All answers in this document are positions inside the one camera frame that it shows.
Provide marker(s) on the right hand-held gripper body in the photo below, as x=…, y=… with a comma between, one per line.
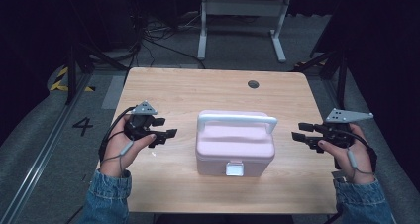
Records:
x=343, y=116

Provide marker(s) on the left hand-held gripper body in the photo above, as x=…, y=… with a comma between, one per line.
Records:
x=142, y=110

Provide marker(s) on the person's left hand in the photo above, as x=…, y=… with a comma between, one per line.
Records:
x=115, y=151

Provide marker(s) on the person's right hand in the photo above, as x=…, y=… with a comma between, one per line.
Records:
x=361, y=164

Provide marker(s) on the black tripod stand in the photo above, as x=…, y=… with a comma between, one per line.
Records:
x=72, y=75
x=341, y=75

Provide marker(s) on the dark round table grommet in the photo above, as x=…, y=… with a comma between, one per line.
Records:
x=253, y=84

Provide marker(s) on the metal floor rail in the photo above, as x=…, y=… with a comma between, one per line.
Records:
x=43, y=151

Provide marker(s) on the white metal stand frame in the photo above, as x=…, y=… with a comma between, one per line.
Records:
x=244, y=7

